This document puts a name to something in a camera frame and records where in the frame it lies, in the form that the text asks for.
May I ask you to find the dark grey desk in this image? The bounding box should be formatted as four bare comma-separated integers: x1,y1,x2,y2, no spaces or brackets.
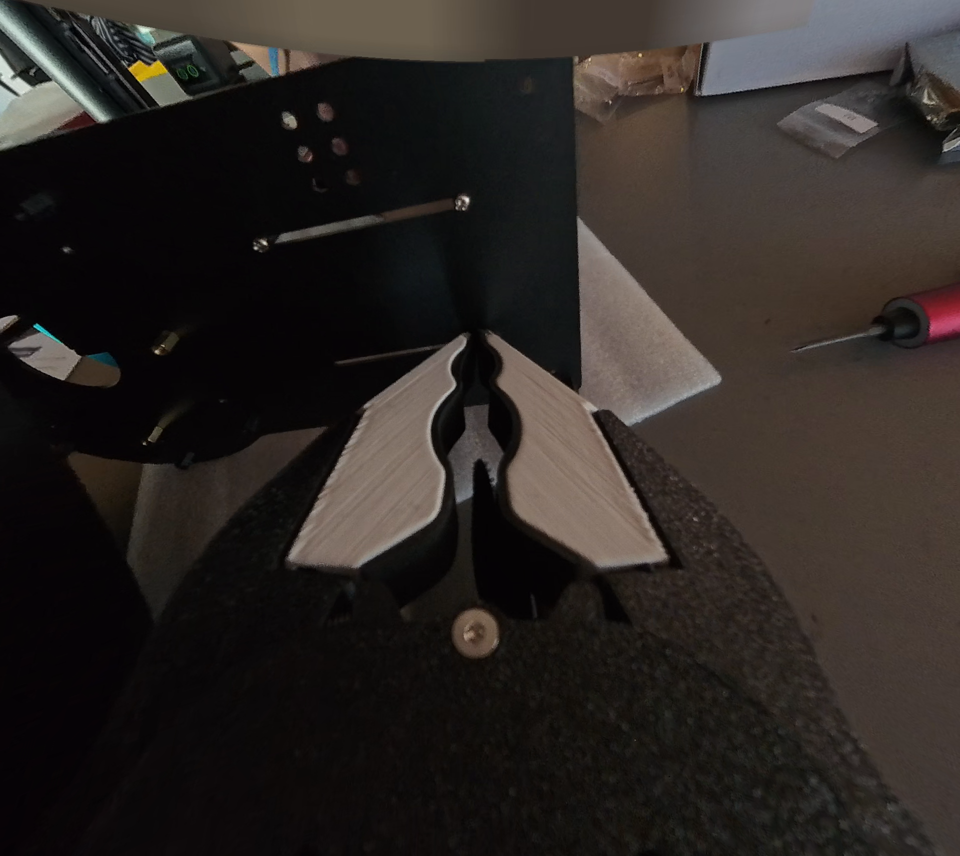
67,72,960,835

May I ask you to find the group of clear screw bags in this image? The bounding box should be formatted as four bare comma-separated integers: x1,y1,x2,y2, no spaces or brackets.
573,44,909,160

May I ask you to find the dark foil bag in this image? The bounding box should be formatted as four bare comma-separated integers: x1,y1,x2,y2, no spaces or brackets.
892,42,960,163

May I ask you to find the black power station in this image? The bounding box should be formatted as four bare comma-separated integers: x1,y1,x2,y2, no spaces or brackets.
153,38,226,98

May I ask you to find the blue toy robot arm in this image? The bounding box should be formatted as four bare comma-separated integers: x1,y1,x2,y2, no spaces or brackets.
0,55,585,471

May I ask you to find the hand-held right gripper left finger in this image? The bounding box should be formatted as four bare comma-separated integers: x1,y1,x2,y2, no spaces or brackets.
285,333,475,576

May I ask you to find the dark red screwdriver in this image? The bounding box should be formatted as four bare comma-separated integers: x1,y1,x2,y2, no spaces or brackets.
789,282,960,355

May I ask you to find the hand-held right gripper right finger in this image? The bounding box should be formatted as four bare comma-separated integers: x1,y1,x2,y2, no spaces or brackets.
480,331,671,574

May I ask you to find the black pole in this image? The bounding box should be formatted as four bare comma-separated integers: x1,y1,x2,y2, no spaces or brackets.
0,0,144,122

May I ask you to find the white foam sheet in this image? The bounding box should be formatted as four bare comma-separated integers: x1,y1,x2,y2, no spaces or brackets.
127,218,723,617

